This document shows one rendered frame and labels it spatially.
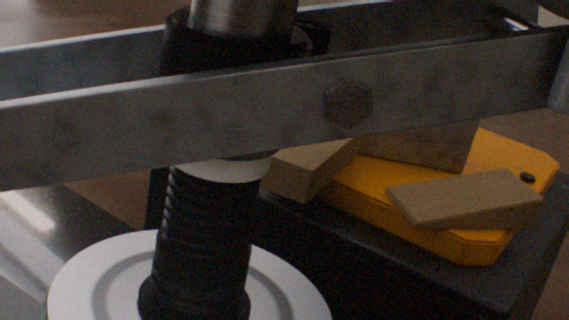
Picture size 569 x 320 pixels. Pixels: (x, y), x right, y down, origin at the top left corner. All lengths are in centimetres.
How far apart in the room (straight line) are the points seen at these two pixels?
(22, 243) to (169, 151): 26
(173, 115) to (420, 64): 14
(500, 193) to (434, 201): 10
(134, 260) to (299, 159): 39
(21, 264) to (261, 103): 29
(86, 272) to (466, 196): 60
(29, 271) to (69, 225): 8
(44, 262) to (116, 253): 7
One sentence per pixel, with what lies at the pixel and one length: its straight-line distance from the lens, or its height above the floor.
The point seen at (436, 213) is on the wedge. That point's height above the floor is 80.
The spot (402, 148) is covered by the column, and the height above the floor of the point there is 81.
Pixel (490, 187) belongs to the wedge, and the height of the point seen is 82.
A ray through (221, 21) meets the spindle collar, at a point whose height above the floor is 110.
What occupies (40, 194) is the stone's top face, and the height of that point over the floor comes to 85.
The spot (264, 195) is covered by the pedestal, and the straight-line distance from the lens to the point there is 99.
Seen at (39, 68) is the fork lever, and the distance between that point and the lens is 49.
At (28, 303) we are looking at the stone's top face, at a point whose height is 85.
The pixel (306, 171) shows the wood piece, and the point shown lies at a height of 83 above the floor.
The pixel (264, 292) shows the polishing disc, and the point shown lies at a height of 88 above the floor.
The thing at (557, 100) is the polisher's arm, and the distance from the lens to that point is 42.
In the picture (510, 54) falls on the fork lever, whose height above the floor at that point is 111.
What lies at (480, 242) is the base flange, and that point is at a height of 78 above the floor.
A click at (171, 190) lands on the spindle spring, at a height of 97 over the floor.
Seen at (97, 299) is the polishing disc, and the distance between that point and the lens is 51.
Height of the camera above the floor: 119
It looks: 24 degrees down
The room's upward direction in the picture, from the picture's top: 12 degrees clockwise
